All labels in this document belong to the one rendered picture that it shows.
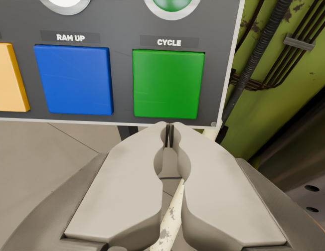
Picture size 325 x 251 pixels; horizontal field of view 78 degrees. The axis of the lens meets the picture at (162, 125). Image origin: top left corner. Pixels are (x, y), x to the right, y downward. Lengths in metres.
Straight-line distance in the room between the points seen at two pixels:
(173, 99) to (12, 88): 0.18
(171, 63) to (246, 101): 0.44
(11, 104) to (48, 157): 1.16
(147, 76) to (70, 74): 0.08
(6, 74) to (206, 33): 0.21
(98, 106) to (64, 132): 1.24
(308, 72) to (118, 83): 0.43
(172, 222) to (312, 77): 0.46
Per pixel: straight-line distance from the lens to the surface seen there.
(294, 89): 0.59
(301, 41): 0.49
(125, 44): 0.23
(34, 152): 1.49
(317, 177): 0.49
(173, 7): 0.22
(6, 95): 0.29
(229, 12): 0.23
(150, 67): 0.22
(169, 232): 0.54
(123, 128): 0.53
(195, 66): 0.22
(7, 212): 1.42
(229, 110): 0.64
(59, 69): 0.25
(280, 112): 0.64
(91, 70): 0.23
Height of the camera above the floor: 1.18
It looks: 58 degrees down
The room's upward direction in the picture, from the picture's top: 4 degrees clockwise
